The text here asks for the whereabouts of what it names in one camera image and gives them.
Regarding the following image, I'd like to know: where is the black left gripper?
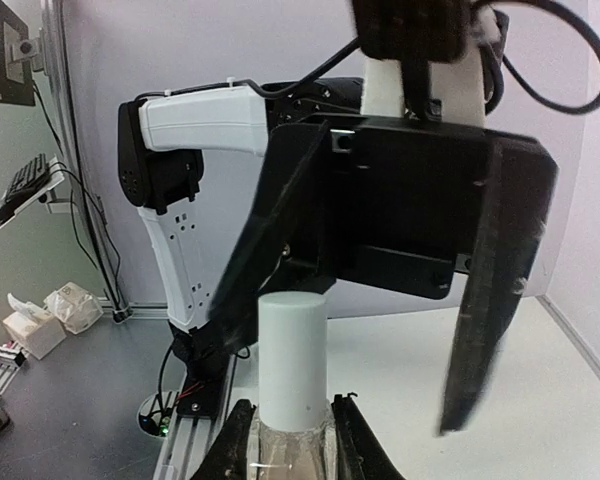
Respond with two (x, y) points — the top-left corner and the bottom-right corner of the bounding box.
(207, 114), (555, 435)

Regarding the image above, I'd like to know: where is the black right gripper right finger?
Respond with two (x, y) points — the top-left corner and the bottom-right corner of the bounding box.
(332, 394), (405, 480)

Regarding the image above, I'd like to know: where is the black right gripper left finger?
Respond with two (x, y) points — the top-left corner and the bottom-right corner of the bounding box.
(191, 399), (255, 480)

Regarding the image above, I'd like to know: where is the clear nail polish bottle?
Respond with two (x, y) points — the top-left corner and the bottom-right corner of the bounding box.
(245, 406), (338, 479)

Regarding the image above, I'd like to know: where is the white nail polish cap brush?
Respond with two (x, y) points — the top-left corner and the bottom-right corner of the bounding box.
(258, 291), (327, 432)

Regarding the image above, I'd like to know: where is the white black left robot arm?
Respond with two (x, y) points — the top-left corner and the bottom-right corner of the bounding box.
(118, 77), (558, 434)

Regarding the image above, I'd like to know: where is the crumpled plastic bag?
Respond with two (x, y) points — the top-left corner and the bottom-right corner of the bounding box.
(44, 282), (103, 335)

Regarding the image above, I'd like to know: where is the white tissue box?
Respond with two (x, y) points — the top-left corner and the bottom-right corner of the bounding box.
(2, 293), (66, 360)

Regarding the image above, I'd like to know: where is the aluminium front frame rail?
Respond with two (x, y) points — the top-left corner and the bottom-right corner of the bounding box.
(153, 356), (237, 480)

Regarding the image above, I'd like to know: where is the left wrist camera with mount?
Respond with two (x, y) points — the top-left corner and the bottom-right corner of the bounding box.
(351, 1), (509, 127)

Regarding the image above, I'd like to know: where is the aluminium table edge rail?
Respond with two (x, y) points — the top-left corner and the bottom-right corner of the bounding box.
(537, 295), (600, 381)

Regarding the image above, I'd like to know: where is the black monitor on mount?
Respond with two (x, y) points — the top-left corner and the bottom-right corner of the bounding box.
(0, 1), (45, 107)

